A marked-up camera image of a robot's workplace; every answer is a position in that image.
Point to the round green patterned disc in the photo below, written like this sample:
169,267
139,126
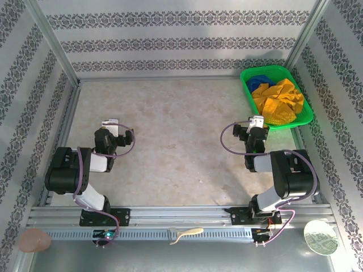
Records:
320,238

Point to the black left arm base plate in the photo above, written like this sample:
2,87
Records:
123,216

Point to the blue t-shirt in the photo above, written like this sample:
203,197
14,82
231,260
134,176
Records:
255,83

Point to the pink round disc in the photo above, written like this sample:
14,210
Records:
31,242

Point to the aluminium side rail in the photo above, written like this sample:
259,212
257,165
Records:
297,137
74,95

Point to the green plastic basket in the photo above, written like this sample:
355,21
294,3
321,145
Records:
263,69

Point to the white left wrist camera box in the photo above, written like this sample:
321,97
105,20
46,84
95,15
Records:
112,129

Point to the aluminium frame post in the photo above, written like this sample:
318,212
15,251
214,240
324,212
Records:
306,31
51,42

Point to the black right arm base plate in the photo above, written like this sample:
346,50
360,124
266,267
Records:
238,216

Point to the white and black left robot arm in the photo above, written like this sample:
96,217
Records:
65,175

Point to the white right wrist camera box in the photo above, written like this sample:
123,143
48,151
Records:
256,122

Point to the aluminium mounting rail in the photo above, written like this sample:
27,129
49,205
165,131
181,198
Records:
184,214

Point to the aluminium back rail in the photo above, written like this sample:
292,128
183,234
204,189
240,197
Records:
170,78

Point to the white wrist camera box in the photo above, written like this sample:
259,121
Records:
256,122
112,129

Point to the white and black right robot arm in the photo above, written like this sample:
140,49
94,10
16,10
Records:
295,175

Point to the yellow t-shirt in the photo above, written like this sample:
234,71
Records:
283,96

